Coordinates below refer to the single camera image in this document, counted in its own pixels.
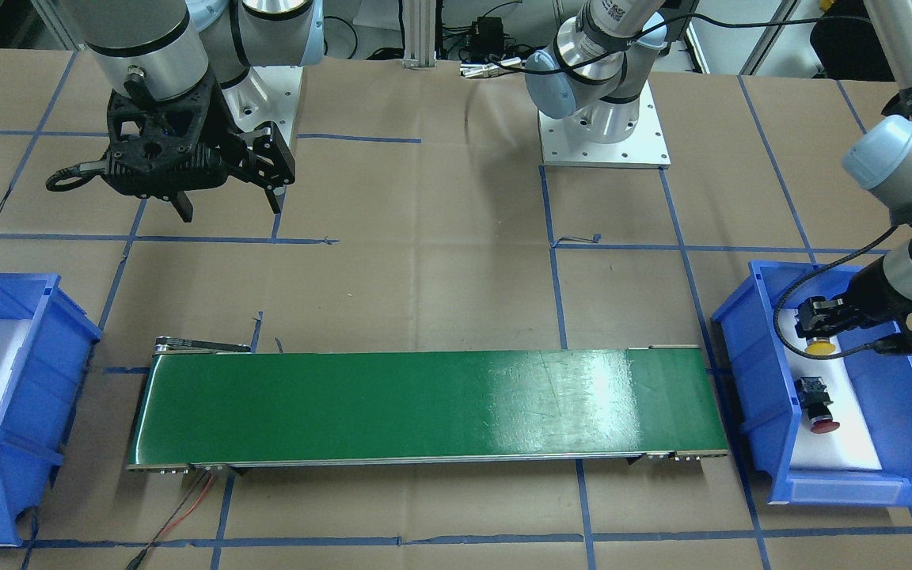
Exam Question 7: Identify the white foam pad source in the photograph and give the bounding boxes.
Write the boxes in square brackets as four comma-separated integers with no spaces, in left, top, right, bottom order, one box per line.
[785,349,883,472]

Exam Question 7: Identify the blue source bin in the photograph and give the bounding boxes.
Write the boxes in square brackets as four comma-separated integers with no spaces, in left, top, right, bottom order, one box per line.
[712,260,912,507]

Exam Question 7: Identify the yellow mushroom push button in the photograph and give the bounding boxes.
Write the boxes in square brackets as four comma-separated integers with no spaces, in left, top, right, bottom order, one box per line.
[803,332,839,358]

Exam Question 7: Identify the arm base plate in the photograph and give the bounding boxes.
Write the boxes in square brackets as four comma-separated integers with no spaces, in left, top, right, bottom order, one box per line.
[223,66,305,148]
[537,83,672,169]

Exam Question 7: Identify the green conveyor belt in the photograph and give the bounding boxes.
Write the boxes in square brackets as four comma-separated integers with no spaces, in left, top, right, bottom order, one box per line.
[127,346,728,472]

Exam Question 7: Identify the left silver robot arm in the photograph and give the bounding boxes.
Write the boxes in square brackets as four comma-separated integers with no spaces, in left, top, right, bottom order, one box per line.
[521,1,912,360]

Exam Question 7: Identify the blue destination bin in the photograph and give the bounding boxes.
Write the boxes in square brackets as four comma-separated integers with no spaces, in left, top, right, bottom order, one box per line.
[0,273,101,547]

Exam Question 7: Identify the red black wire pair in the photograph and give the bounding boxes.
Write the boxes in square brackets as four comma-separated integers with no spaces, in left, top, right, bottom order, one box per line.
[125,472,219,570]

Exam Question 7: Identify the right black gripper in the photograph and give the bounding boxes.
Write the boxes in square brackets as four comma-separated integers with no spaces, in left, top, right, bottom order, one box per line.
[104,75,296,223]

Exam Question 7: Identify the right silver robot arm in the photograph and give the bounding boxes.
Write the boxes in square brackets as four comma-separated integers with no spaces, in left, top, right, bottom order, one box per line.
[46,1,325,222]

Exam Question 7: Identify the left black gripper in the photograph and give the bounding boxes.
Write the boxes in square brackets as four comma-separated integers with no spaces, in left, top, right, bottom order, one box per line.
[795,294,912,355]

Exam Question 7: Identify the red mushroom push button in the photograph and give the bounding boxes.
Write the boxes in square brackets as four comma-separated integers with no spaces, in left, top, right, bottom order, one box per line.
[795,376,841,435]

